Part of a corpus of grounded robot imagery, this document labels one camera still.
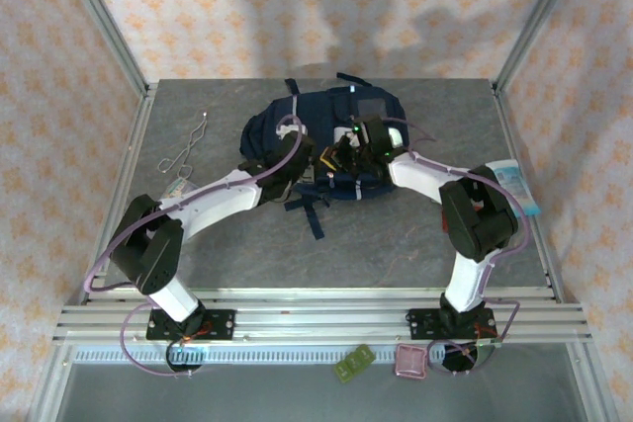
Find navy blue backpack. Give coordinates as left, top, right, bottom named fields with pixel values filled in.
left=238, top=71, right=411, bottom=241

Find grey slotted cable duct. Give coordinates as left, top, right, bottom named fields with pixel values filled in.
left=73, top=346, right=500, bottom=365

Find aluminium frame post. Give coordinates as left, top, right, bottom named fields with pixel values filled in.
left=492, top=0, right=589, bottom=95
left=51, top=0, right=152, bottom=97

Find pink square box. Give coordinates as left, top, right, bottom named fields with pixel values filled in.
left=394, top=343, right=429, bottom=382

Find green plastic tag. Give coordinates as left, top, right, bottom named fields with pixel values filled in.
left=333, top=344, right=376, bottom=384

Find aluminium front beam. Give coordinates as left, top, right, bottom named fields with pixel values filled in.
left=52, top=286, right=592, bottom=344

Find small plaster packet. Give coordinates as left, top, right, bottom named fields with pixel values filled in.
left=165, top=177, right=195, bottom=201

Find metal wire tongs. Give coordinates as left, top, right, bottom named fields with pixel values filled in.
left=156, top=112, right=209, bottom=180

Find aluminium table side rail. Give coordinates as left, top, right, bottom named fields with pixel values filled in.
left=81, top=85, right=159, bottom=304
left=492, top=90, right=563, bottom=302

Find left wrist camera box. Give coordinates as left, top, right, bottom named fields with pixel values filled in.
left=274, top=124, right=304, bottom=142

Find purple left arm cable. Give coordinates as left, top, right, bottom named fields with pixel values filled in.
left=83, top=115, right=308, bottom=378

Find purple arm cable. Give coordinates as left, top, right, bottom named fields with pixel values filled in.
left=83, top=115, right=308, bottom=378
left=385, top=118, right=533, bottom=374

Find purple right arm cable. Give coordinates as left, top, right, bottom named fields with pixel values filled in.
left=385, top=118, right=533, bottom=374

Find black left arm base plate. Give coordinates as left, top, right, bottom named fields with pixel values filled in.
left=146, top=307, right=237, bottom=343

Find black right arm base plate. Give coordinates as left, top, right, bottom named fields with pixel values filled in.
left=405, top=306, right=496, bottom=342

